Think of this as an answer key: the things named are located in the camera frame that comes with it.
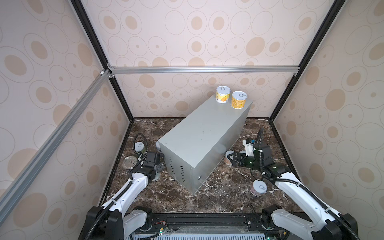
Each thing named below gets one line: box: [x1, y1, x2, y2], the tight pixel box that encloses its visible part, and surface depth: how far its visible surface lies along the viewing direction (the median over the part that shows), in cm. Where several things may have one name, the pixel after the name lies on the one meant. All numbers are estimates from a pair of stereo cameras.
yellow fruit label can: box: [215, 85, 231, 104], surface depth 81 cm
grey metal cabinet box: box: [157, 99, 253, 195], surface depth 72 cm
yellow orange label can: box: [231, 90, 247, 110], surface depth 77 cm
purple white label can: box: [249, 179, 268, 197], surface depth 81 cm
